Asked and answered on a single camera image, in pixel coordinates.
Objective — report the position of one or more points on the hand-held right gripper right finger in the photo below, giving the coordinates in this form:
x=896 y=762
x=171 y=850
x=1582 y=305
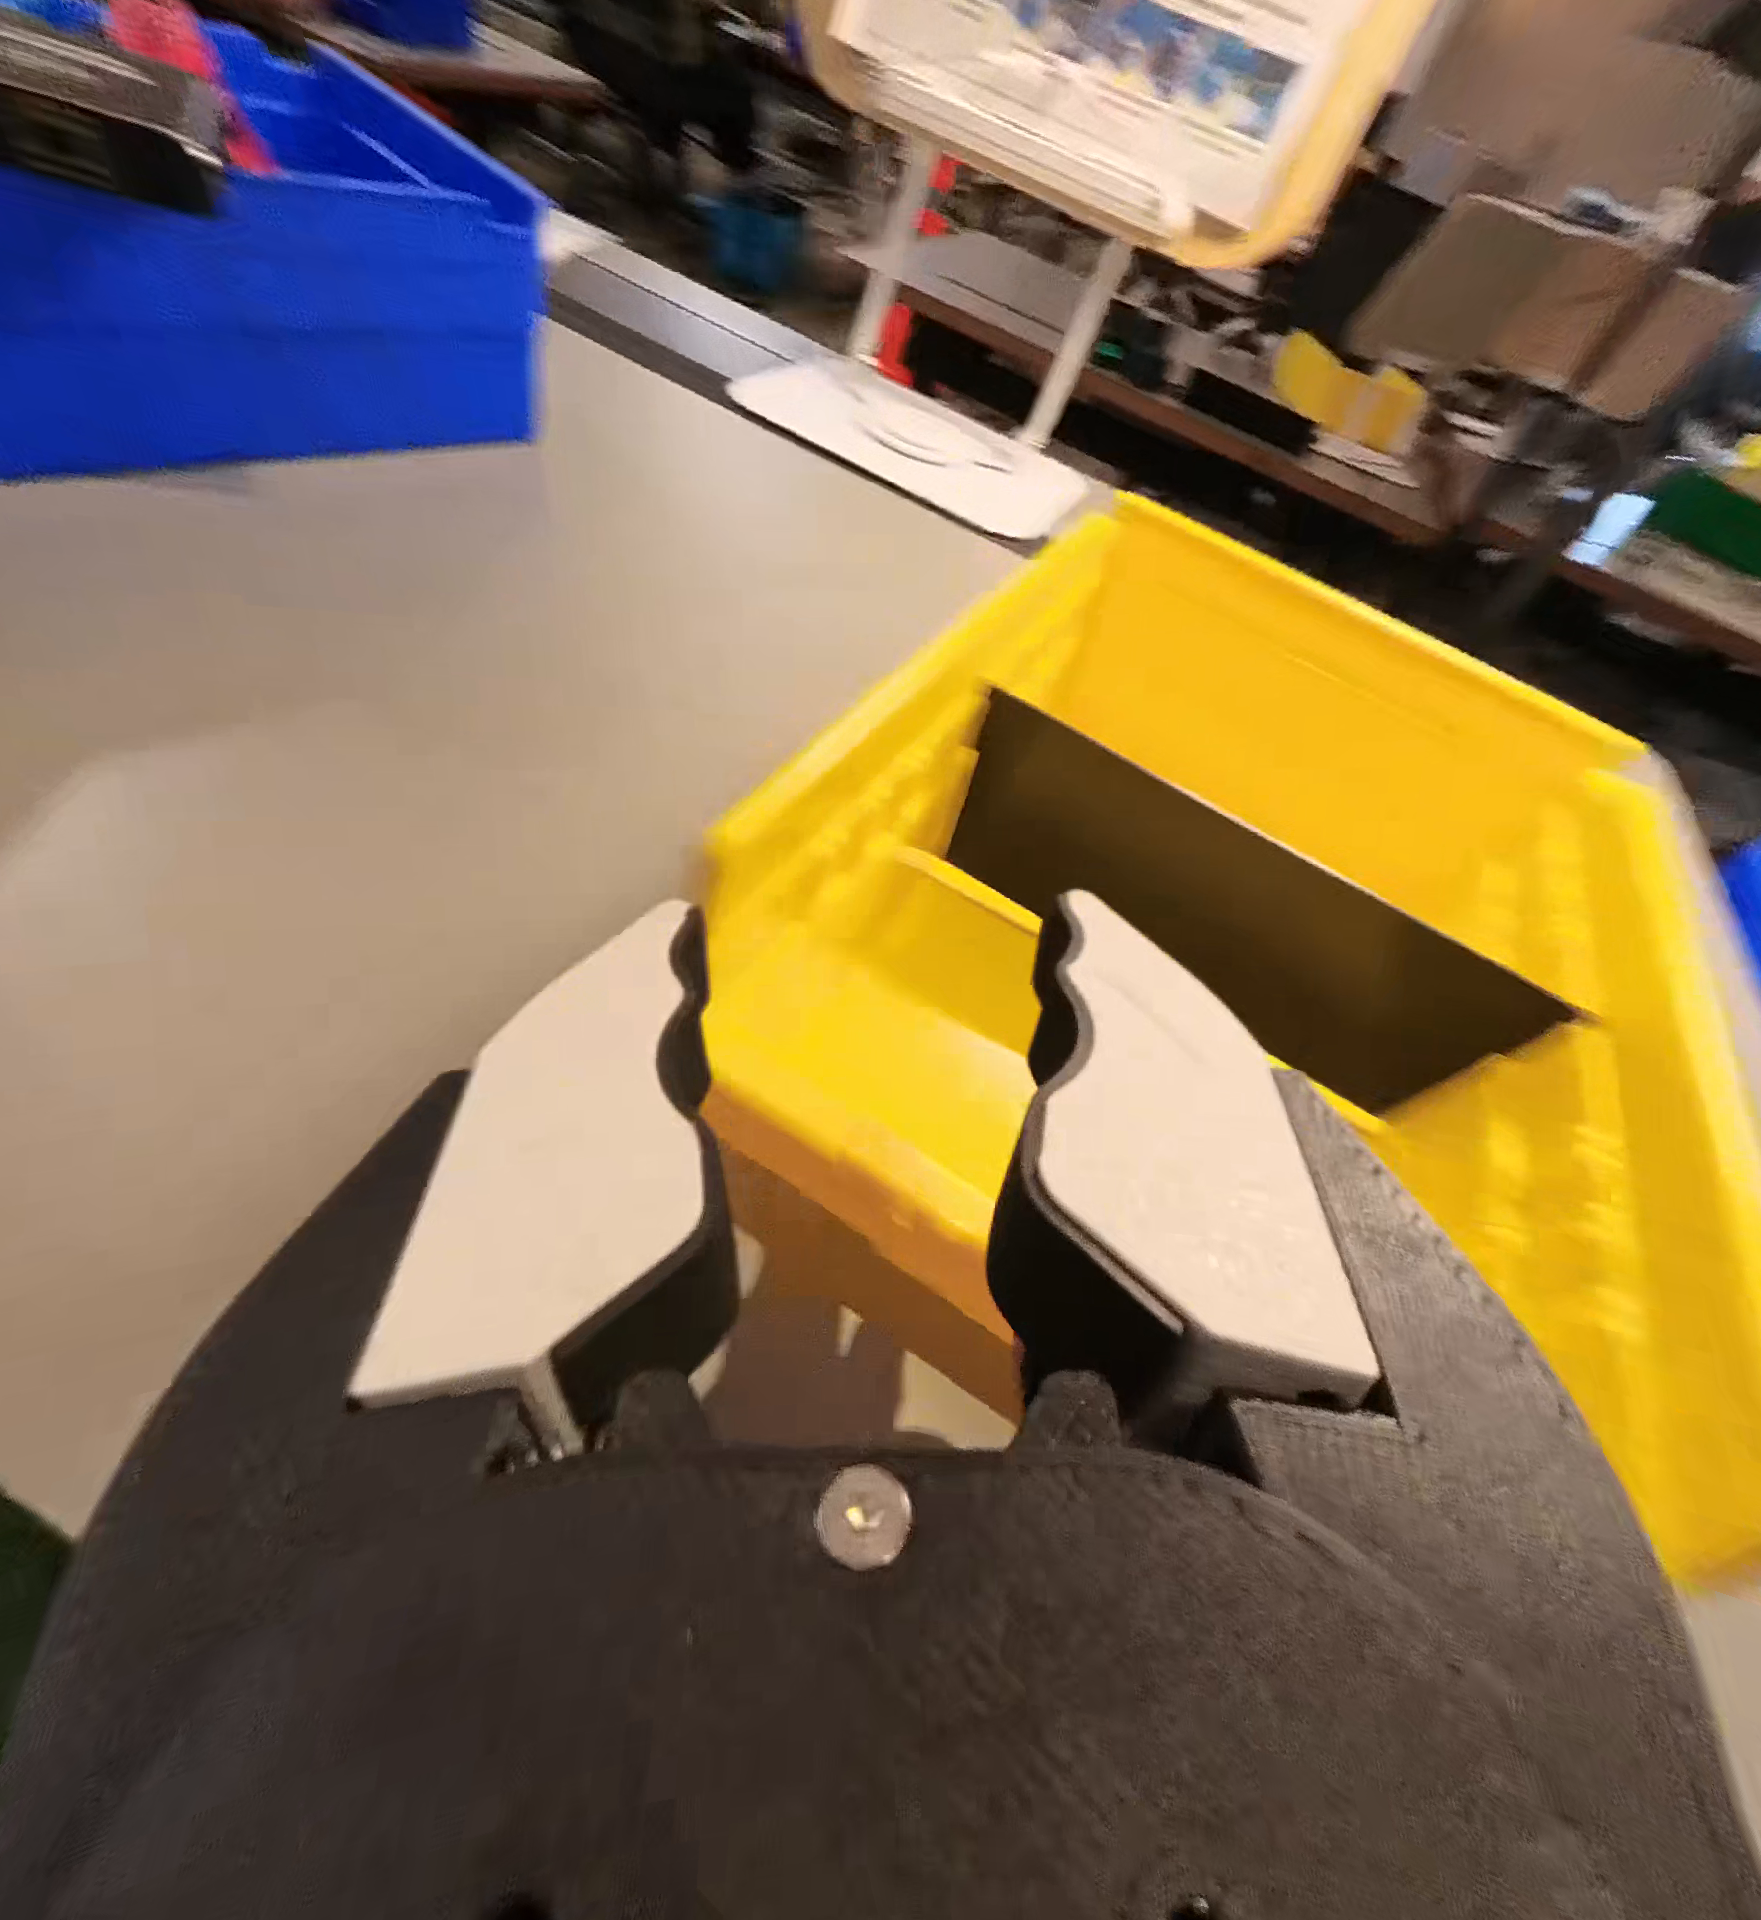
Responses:
x=1195 y=1201

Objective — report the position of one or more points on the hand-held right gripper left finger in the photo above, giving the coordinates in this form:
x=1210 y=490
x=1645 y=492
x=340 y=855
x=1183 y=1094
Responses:
x=551 y=1201

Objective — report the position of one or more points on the yellow plastic bin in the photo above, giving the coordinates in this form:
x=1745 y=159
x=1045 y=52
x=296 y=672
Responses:
x=1269 y=704

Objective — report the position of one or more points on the black ethernet switch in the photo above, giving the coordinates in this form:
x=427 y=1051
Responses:
x=71 y=121

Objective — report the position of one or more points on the dark bin divider panel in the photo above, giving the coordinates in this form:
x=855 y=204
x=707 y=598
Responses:
x=1239 y=900

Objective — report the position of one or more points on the white document stand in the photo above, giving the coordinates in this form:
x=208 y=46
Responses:
x=955 y=464

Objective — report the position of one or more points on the small yellow bin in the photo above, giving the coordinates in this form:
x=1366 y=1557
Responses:
x=1345 y=393

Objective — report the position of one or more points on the beige board stand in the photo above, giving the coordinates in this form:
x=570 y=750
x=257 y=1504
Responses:
x=1509 y=284

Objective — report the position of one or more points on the teal bag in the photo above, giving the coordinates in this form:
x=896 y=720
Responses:
x=758 y=241

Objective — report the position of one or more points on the printed instruction sheet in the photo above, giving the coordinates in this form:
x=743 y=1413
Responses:
x=1092 y=91

